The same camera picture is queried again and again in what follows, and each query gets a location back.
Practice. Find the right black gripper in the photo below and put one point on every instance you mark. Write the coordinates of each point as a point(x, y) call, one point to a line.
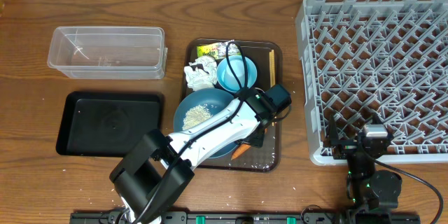
point(346, 147)

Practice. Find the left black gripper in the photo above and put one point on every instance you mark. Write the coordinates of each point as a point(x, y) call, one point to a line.
point(256, 145)

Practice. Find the dark blue plate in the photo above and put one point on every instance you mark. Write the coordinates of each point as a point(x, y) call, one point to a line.
point(213, 99)

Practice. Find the pile of white rice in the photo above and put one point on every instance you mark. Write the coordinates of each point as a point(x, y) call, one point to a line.
point(195, 116)

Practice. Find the light blue cup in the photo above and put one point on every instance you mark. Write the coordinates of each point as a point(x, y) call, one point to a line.
point(234, 75)

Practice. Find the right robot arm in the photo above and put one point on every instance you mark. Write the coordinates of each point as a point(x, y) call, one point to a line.
point(374, 193)

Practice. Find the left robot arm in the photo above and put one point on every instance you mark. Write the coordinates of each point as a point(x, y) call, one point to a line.
point(153, 175)

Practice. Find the grey dishwasher rack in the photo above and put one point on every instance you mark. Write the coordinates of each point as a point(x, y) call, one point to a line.
point(386, 58)

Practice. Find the black waste tray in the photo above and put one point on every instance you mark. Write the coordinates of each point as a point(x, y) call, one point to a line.
point(106, 124)

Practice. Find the brown serving tray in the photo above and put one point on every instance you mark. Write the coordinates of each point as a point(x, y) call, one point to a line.
point(266, 158)

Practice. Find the right wooden chopstick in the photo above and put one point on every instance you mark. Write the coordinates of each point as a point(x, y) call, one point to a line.
point(273, 70)

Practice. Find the wooden chopstick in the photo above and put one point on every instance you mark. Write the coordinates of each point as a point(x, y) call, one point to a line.
point(271, 70)

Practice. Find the orange carrot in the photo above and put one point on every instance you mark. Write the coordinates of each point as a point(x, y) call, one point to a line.
point(240, 150)

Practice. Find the left wooden chopstick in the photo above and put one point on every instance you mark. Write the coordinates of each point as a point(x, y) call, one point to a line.
point(271, 70)

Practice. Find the crumpled white tissue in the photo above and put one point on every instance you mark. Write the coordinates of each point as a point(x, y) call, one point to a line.
point(201, 74)

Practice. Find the green snack wrapper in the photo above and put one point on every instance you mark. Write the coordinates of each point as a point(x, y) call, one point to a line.
point(218, 50)

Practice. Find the clear plastic bin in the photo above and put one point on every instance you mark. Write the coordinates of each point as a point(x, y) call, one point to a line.
point(108, 52)

